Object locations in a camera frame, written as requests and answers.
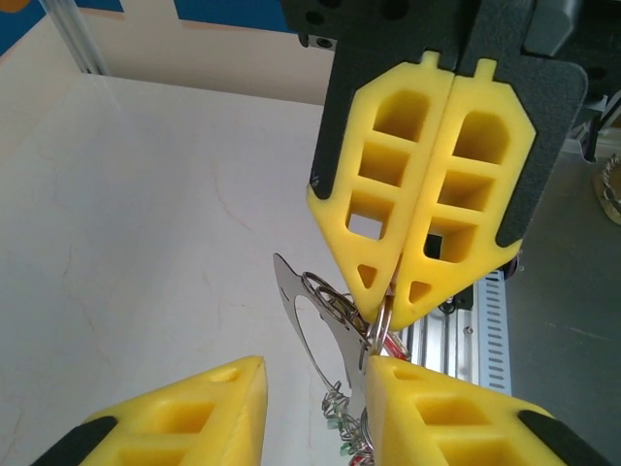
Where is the aluminium corner post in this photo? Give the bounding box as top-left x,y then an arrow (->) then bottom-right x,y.
46,0 -> 107,77

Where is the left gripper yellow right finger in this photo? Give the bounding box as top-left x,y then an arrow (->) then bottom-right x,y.
361,353 -> 615,466

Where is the large metal keyring plate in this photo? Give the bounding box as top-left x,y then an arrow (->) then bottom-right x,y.
272,251 -> 384,438

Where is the red key tag with label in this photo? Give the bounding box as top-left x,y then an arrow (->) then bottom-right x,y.
380,332 -> 413,363

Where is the grey slotted cable duct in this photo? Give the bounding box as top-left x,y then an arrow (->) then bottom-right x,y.
473,267 -> 515,397

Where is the blue floral wall panel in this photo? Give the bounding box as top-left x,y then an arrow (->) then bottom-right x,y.
175,0 -> 288,34
0,0 -> 49,55

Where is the small green key tag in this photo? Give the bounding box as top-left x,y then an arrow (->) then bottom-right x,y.
325,417 -> 354,457

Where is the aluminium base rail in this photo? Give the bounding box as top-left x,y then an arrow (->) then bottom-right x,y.
406,271 -> 481,389

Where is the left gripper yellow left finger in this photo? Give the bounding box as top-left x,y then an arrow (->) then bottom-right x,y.
29,353 -> 269,466

